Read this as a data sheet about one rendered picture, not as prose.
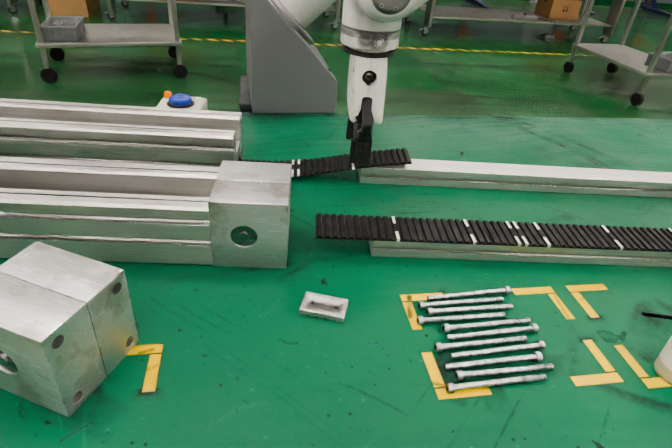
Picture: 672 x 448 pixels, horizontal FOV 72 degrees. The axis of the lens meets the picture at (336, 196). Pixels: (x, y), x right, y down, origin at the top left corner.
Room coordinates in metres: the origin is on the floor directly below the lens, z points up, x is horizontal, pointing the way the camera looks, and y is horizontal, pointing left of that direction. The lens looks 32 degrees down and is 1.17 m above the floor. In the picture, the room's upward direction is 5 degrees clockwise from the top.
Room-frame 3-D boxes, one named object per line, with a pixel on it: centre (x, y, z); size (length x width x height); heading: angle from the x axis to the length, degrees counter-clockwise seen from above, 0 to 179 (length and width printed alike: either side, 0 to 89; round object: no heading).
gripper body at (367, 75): (0.69, -0.03, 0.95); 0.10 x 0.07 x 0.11; 5
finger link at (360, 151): (0.63, -0.03, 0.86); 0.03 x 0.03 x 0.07; 5
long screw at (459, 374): (0.31, -0.19, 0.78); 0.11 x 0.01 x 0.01; 103
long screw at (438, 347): (0.35, -0.17, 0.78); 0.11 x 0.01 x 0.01; 104
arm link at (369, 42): (0.69, -0.03, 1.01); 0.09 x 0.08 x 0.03; 5
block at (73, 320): (0.29, 0.24, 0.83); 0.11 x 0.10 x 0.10; 164
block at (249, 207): (0.50, 0.10, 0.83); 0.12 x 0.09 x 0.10; 5
